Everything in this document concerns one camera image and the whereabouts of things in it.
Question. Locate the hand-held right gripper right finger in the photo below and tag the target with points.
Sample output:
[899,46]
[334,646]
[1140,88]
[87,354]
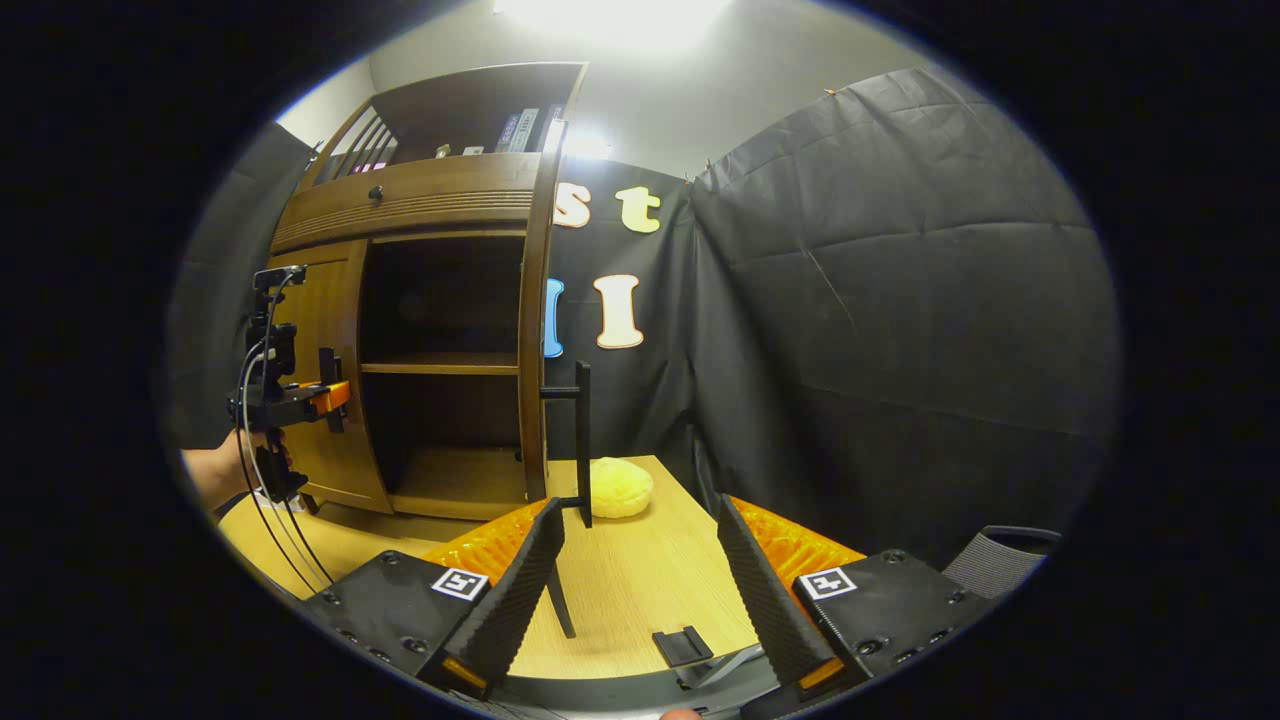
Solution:
[765,600]

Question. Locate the black table clip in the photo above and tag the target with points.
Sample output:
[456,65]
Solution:
[683,645]

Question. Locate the wooden cabinet drawer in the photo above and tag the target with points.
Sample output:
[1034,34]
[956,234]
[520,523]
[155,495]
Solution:
[440,195]

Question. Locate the yellow round cushion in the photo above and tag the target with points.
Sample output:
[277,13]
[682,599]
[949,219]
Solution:
[620,488]

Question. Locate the large ceiling light panel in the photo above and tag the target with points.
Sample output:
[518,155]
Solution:
[610,20]

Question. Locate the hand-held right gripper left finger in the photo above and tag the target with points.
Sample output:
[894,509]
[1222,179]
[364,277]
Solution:
[520,600]

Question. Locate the wooden double-door shoe cabinet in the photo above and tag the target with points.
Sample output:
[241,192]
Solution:
[440,480]

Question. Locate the black backdrop cloth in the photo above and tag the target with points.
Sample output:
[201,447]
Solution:
[900,300]

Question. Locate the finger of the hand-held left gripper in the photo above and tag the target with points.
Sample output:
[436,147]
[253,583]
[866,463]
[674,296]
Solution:
[330,397]

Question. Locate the wooden shoe cabinet door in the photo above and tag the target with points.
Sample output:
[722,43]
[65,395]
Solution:
[537,300]
[320,300]

